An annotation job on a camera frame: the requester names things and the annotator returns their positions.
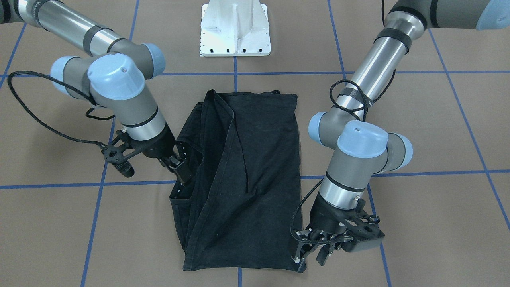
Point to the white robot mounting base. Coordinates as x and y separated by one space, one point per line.
234 28

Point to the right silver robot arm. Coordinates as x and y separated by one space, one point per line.
113 76

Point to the black graphic t-shirt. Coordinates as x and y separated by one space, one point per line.
243 151

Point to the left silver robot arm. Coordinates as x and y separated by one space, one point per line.
361 149

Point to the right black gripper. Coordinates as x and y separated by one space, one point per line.
158 146

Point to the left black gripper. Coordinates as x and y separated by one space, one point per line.
322 217

